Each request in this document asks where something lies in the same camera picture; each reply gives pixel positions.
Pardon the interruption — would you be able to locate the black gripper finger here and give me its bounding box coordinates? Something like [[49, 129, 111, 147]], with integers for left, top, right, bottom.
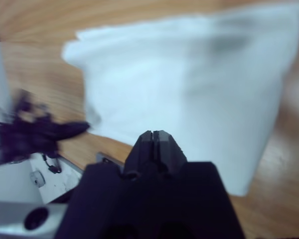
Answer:
[[123, 129, 154, 178], [52, 120, 91, 140], [153, 129, 188, 178]]

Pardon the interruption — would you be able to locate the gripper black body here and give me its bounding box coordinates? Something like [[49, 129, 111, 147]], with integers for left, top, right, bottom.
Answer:
[[0, 89, 63, 164]]

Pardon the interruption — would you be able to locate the white t-shirt with small logo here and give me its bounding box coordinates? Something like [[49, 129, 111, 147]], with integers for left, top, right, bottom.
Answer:
[[61, 1, 299, 197]]

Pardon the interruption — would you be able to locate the white round floor device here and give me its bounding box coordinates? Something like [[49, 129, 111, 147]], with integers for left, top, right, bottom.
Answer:
[[29, 170, 46, 188]]

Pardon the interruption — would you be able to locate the black base cable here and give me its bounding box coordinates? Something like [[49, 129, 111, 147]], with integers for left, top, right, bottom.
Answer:
[[41, 153, 63, 174]]

